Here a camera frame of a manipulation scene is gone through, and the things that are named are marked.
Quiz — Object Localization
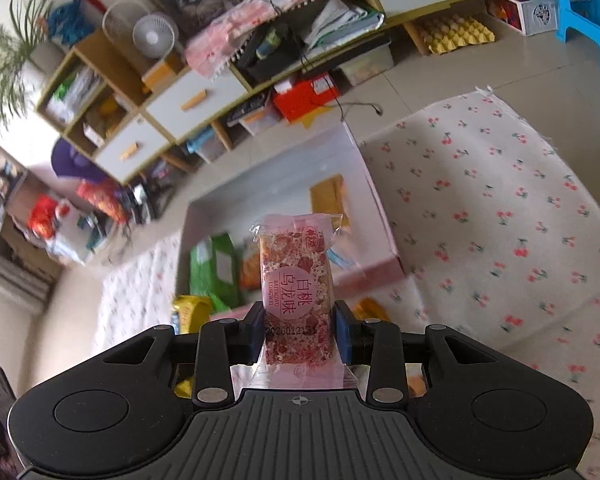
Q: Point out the yellow egg tray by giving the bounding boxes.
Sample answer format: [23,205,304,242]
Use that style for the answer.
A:
[412,12,496,56]

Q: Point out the green snack packet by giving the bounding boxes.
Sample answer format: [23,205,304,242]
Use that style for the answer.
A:
[190,232,243,311]

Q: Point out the yellow snack packet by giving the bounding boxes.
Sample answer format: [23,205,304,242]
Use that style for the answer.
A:
[172,294,213,398]

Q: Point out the white desk fan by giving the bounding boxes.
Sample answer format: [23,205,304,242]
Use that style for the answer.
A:
[132,12,178,61]

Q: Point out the white printed carton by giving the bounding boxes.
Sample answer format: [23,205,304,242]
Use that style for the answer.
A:
[510,0,561,36]

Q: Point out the red white flat box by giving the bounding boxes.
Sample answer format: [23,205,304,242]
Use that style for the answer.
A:
[272,72,341,123]

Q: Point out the red round gift bag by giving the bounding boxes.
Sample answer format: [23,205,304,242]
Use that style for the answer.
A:
[77,180,131,226]

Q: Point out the cherry print tablecloth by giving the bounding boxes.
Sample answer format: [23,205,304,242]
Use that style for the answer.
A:
[92,87,600,480]

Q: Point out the pink floral cloth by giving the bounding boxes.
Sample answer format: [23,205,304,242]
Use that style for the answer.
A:
[185,0,341,81]

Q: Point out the gold snack packet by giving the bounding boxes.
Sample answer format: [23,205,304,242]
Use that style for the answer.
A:
[310,175,346,231]

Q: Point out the blue plush decoration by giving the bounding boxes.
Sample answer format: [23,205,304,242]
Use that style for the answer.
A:
[45,0,96,46]

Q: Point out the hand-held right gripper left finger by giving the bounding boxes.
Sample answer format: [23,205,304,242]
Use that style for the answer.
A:
[100,302,266,407]

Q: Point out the pink cardboard box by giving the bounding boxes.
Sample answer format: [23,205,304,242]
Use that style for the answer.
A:
[177,125,406,321]

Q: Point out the wooden cabinet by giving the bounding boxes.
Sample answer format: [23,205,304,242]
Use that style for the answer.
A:
[35,0,571,186]

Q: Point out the pink floral snack packet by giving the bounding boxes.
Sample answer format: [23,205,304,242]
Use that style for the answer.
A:
[230,212,366,391]

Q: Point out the black power cable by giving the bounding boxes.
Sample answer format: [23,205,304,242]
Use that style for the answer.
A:
[260,0,383,118]

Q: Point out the yellow small box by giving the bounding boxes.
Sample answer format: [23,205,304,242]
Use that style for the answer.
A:
[142,55,186,93]

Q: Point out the clear white pastry packet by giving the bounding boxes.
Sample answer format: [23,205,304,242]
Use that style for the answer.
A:
[329,249,357,272]

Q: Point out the clear packet of crackers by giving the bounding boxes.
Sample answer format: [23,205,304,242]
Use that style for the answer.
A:
[355,299,392,322]

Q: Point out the white round fan guard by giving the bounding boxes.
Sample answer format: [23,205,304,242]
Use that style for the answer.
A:
[102,0,146,56]

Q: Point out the black tripod lights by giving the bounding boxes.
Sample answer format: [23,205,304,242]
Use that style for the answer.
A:
[127,180,176,223]

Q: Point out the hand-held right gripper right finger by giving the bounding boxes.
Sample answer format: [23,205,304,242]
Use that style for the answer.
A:
[332,300,498,406]

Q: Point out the white shopping bag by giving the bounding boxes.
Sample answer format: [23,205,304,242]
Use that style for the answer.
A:
[45,200,101,266]

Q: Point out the purple cap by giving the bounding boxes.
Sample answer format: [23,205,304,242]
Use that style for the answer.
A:
[50,137,106,183]

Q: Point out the clear storage box blue lid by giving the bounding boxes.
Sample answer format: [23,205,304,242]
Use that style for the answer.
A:
[187,127,226,161]

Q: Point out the pile of papers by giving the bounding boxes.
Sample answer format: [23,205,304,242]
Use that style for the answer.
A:
[302,0,386,51]

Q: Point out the green potted plant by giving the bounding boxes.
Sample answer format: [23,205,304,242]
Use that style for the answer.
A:
[0,0,56,126]

